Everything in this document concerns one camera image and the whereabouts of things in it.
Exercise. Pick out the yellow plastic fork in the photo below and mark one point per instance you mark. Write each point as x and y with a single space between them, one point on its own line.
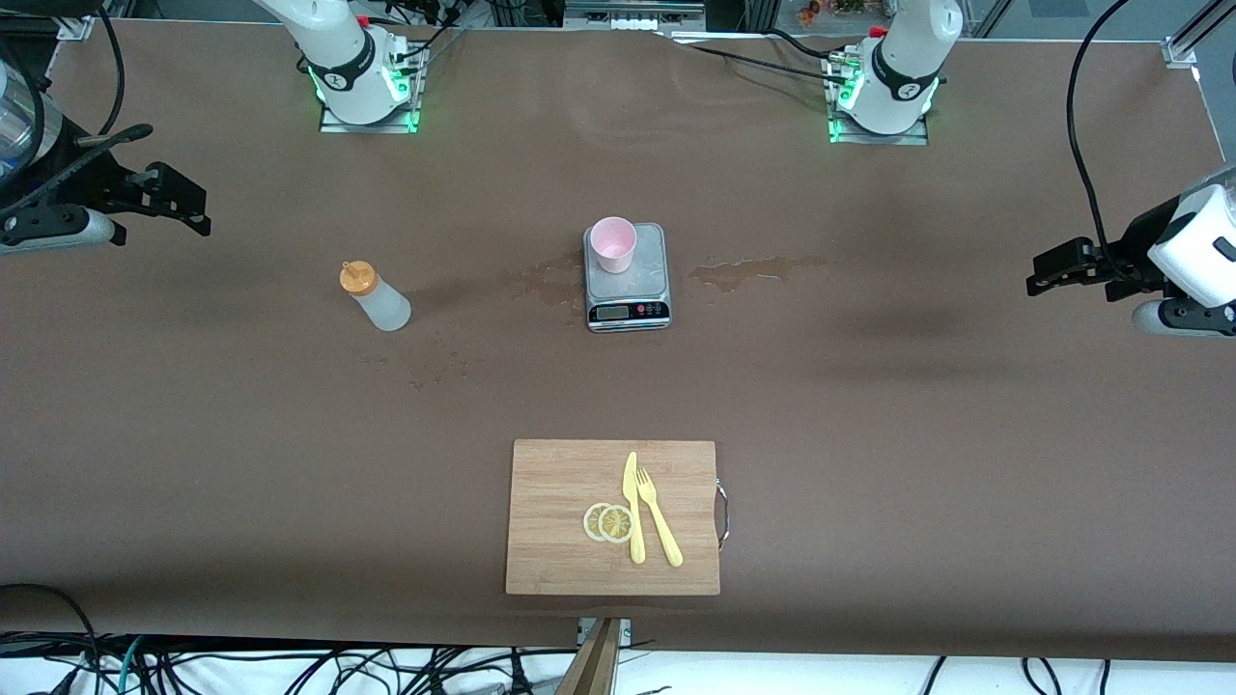
666 541

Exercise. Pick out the metal table bracket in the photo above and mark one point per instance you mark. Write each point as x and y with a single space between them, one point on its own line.
625 632

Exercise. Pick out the pink plastic cup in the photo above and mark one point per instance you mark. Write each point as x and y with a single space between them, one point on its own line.
613 246

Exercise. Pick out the wooden post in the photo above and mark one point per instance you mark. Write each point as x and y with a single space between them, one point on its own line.
594 666

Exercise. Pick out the yellow plastic knife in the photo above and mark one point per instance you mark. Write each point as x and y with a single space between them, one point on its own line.
636 541

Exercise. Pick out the bamboo cutting board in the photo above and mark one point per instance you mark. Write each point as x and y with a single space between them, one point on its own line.
560 541

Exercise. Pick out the translucent sauce bottle orange cap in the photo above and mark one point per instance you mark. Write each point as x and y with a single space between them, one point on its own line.
386 311

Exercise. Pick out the silver digital kitchen scale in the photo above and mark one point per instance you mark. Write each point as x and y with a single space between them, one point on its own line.
647 280

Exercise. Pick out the white power strip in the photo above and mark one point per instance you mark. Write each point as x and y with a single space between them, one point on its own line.
632 19

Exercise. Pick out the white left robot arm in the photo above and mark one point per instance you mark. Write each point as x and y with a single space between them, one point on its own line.
903 68

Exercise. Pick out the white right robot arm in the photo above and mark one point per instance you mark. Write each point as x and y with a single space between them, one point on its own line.
338 58

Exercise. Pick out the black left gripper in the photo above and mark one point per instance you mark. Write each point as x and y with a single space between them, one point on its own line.
1137 240

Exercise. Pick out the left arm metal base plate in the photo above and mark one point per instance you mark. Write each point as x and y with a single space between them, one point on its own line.
874 138

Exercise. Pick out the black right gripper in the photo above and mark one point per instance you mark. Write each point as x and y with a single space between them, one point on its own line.
85 188

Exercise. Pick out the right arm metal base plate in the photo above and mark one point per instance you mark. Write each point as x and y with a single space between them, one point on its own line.
372 125

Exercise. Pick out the lemon slice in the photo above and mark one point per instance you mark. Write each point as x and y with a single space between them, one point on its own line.
616 524
590 522

